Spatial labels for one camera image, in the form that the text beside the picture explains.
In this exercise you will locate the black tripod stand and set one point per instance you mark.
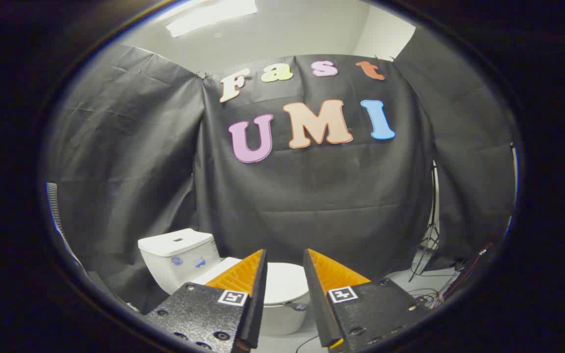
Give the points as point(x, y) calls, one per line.
point(431, 230)

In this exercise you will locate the white toilet lid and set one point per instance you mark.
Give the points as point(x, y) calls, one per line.
point(285, 282)

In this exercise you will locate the white toilet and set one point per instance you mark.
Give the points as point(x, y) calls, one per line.
point(177, 255)

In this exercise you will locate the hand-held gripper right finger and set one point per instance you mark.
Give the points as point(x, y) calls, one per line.
point(318, 304)

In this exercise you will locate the black backdrop cloth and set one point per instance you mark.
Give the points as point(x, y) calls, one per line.
point(321, 196)

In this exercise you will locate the ceiling light panel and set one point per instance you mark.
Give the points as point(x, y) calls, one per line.
point(209, 14)

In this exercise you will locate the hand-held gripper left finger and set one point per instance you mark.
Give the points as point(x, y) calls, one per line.
point(259, 304)

